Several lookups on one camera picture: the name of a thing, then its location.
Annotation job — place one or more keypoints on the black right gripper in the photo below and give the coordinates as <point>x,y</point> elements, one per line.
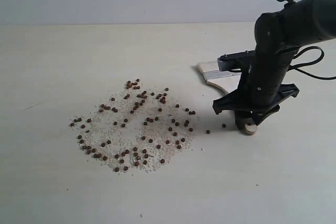
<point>257,88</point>

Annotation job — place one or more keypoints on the wooden paint brush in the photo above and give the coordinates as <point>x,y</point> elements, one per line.
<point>225,81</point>

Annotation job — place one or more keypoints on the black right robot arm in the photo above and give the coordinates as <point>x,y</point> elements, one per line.
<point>279,38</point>

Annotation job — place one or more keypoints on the brown beans and grain pile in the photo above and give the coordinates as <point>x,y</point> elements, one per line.
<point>147,126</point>

